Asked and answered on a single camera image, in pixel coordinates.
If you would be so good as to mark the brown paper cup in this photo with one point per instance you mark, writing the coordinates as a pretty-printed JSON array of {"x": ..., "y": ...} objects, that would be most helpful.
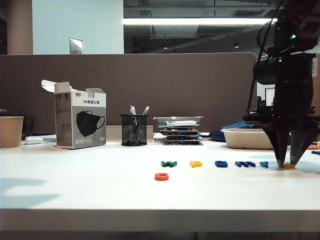
[{"x": 11, "y": 132}]

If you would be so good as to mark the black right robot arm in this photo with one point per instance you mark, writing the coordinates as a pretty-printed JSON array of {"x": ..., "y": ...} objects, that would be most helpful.
[{"x": 295, "y": 67}]

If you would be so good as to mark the small blue letter magnet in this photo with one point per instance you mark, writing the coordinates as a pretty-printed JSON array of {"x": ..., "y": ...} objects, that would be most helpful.
[{"x": 316, "y": 153}]

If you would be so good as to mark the white ceiling light strip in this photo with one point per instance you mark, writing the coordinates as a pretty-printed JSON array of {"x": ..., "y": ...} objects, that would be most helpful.
[{"x": 175, "y": 21}]

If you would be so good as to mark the red letter c magnet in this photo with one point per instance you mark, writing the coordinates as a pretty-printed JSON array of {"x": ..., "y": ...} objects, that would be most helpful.
[{"x": 158, "y": 177}]

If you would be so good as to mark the green letter w magnet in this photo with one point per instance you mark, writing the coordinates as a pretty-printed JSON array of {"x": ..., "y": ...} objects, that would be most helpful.
[{"x": 165, "y": 164}]

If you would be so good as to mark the black mesh pen holder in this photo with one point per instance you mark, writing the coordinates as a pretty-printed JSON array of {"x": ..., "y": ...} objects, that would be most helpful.
[{"x": 130, "y": 136}]

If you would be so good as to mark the beige pulp food tray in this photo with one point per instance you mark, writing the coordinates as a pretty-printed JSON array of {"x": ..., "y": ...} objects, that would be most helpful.
[{"x": 245, "y": 141}]

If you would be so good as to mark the navy blue foam slipper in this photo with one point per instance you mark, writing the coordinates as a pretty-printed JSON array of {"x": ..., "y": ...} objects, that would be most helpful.
[{"x": 232, "y": 126}]

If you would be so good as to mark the yellow letter u magnet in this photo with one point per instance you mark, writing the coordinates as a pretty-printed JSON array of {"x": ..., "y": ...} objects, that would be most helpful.
[{"x": 288, "y": 165}]

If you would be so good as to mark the dark blue letter e magnet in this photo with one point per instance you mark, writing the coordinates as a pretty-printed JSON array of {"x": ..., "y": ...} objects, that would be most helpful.
[{"x": 218, "y": 164}]

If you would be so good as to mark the computer monitor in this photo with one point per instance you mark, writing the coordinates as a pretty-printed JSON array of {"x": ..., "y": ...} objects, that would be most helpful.
[{"x": 269, "y": 97}]

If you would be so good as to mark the flat pack of letter magnets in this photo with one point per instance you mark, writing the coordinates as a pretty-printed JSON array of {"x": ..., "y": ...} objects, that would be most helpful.
[
  {"x": 180, "y": 130},
  {"x": 182, "y": 137},
  {"x": 182, "y": 142}
]

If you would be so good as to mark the metal wall switch plate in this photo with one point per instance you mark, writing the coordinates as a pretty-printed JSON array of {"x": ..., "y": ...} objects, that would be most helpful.
[{"x": 76, "y": 46}]

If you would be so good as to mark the yellow letter p magnet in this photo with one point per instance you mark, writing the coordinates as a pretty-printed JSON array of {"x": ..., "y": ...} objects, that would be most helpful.
[{"x": 193, "y": 164}]

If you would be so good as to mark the clear plastic case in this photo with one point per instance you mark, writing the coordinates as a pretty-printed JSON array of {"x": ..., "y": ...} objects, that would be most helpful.
[{"x": 175, "y": 123}]

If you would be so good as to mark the light blue letter r magnet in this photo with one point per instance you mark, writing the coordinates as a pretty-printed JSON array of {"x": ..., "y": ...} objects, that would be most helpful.
[{"x": 263, "y": 164}]

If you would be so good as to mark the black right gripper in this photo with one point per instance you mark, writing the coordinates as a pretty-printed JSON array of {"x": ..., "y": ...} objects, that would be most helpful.
[{"x": 293, "y": 105}]

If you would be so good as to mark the white earbuds case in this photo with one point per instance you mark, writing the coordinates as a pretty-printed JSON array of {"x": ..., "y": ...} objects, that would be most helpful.
[{"x": 33, "y": 140}]

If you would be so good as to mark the dark blue letter m magnet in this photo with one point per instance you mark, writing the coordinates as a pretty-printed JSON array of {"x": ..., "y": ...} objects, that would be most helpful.
[{"x": 238, "y": 164}]

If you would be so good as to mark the black and silver pen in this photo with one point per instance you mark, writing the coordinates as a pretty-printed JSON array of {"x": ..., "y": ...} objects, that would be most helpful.
[
  {"x": 132, "y": 110},
  {"x": 146, "y": 110}
]

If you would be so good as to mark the small orange letter magnet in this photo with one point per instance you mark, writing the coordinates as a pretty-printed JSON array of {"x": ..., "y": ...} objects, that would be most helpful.
[{"x": 313, "y": 148}]

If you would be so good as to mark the brown desk partition panel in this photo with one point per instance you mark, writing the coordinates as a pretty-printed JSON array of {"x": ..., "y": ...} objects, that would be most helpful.
[{"x": 175, "y": 87}]

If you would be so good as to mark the brown cardboard box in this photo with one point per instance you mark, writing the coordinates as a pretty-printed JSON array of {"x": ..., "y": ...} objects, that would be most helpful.
[{"x": 317, "y": 95}]

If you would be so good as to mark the grey face mask box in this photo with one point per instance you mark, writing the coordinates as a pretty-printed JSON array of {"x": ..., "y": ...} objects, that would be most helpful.
[{"x": 85, "y": 125}]

